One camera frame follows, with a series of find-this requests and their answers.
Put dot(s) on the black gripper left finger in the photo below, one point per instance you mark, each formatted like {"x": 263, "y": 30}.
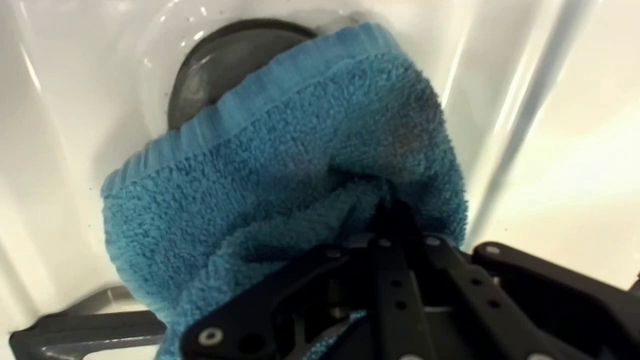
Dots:
{"x": 301, "y": 301}

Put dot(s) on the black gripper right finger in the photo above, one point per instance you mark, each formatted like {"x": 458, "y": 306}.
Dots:
{"x": 520, "y": 306}

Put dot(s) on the blue terry towel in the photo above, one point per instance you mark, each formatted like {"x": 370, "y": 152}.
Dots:
{"x": 280, "y": 166}

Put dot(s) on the white gas stove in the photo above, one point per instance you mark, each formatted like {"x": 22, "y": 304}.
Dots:
{"x": 566, "y": 166}

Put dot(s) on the metal sink drain strainer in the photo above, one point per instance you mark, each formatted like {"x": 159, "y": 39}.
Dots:
{"x": 212, "y": 66}

